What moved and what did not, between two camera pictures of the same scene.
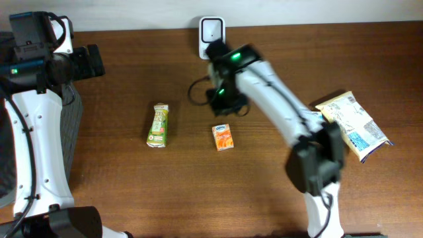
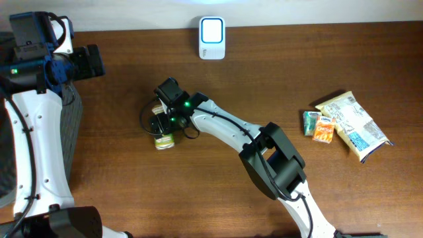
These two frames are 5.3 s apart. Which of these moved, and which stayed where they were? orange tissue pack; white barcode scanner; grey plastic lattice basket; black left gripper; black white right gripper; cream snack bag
Moved: orange tissue pack; black white right gripper
Stayed: black left gripper; grey plastic lattice basket; white barcode scanner; cream snack bag
